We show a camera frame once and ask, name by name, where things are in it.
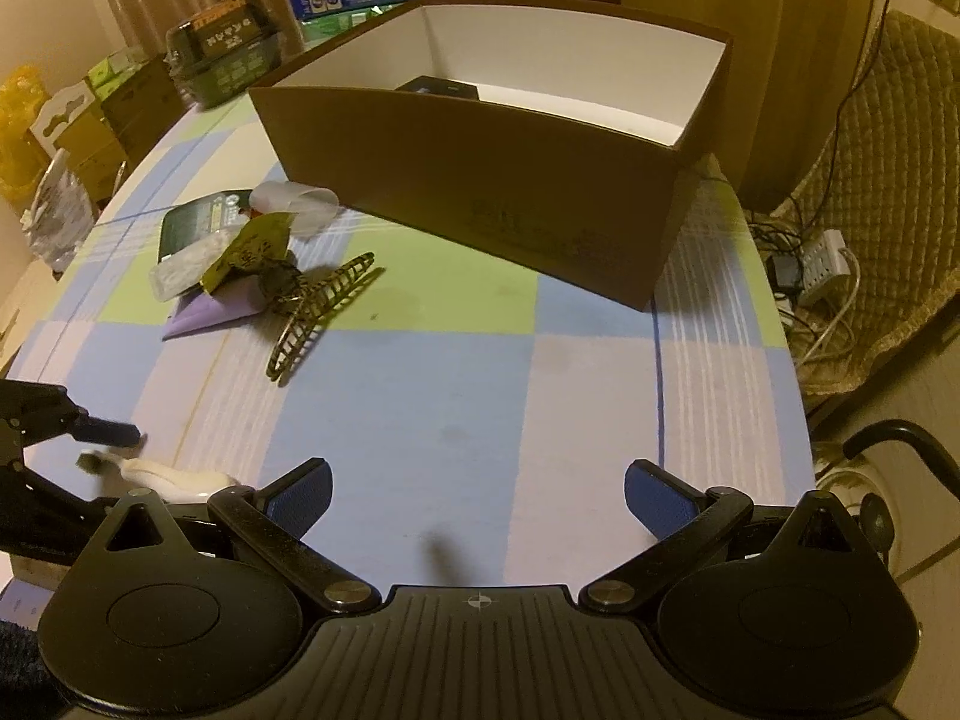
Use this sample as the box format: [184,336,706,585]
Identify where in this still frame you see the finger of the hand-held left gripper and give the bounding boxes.
[73,414,145,446]

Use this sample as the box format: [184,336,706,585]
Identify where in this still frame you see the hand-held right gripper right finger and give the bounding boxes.
[585,456,865,614]

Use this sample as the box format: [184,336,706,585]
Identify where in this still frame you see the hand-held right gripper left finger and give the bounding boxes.
[96,456,374,614]

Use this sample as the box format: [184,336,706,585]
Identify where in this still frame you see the white plastic item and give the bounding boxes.
[77,448,242,502]

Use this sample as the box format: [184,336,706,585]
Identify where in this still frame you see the purple tube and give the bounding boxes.
[163,270,302,340]

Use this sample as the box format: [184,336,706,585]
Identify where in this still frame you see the clear plastic packet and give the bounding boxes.
[148,235,227,302]

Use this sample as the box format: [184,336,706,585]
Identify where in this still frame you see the metal hair claw clip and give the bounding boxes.
[265,250,385,389]

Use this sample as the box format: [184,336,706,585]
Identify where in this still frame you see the yellow green snack packet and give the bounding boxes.
[201,212,295,292]

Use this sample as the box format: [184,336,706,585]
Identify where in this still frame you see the brown cardboard box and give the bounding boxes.
[247,0,734,312]

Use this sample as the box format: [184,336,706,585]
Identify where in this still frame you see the checked tablecloth desktop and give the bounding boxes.
[0,94,820,616]

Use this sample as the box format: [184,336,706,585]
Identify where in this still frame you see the clear plastic bag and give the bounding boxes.
[21,156,96,272]

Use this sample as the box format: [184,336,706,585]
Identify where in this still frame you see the black green flat packet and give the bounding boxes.
[160,191,254,271]

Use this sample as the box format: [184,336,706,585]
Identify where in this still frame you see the white power strip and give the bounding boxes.
[797,228,850,306]

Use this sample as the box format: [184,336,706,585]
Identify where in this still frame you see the yellow plastic bag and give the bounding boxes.
[0,64,55,201]

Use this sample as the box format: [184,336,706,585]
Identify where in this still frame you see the small green boxes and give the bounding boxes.
[85,47,152,92]

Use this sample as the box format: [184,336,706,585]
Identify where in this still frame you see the black food tray pack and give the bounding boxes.
[163,0,287,107]

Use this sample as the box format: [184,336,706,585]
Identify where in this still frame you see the quilted chair cover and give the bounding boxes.
[786,10,960,395]

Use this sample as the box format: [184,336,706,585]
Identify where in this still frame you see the black product box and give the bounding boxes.
[396,76,482,104]

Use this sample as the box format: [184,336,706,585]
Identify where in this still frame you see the wooden door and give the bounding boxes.
[621,0,880,212]

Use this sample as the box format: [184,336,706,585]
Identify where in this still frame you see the green carton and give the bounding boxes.
[298,4,407,55]

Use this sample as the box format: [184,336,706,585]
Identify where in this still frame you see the black metal frame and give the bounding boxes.
[842,418,960,554]

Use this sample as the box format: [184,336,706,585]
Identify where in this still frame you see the white cable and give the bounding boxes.
[780,246,865,365]

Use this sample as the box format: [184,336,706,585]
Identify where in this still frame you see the black cable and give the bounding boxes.
[750,0,940,350]

